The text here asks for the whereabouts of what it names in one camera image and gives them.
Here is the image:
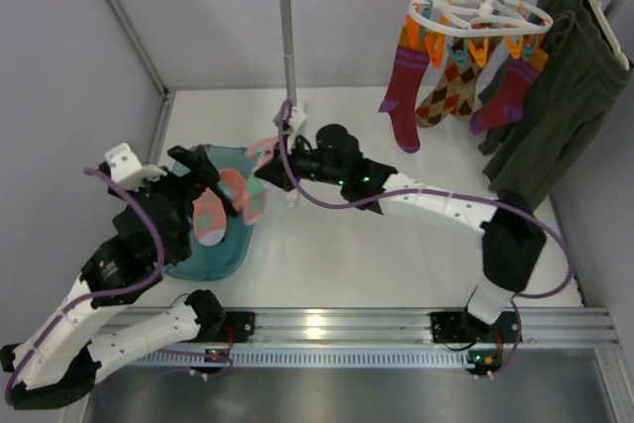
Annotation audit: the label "pink patterned sock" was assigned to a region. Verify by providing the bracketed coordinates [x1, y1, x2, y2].
[192, 168, 247, 247]
[239, 137, 278, 225]

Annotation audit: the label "maroon purple sock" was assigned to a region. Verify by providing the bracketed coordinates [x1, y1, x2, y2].
[378, 26, 430, 154]
[470, 48, 548, 135]

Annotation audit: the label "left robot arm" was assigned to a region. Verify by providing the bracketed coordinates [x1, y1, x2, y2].
[1, 145, 230, 410]

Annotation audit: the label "white round clip hanger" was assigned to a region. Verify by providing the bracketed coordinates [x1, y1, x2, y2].
[404, 0, 553, 41]

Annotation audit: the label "white clothes hanger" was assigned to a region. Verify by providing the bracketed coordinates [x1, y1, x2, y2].
[586, 0, 630, 70]

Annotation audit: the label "teal plastic basin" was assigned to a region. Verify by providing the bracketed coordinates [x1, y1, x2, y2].
[163, 145, 268, 282]

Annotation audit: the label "argyle brown orange sock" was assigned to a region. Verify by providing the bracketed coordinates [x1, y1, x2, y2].
[415, 41, 483, 128]

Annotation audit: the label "dark green shorts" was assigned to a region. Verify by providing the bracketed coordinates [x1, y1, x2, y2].
[479, 0, 633, 208]

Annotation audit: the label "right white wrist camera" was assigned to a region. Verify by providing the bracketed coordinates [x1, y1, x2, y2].
[273, 100, 307, 138]

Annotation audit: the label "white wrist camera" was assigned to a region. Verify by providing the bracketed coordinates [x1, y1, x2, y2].
[105, 143, 167, 190]
[273, 100, 307, 138]

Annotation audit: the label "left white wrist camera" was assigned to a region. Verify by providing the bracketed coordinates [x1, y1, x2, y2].
[105, 143, 167, 190]

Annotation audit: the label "grey slotted cable duct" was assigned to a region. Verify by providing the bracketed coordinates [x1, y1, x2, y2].
[133, 345, 499, 370]

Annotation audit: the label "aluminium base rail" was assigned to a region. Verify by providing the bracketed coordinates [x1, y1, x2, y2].
[245, 307, 619, 348]

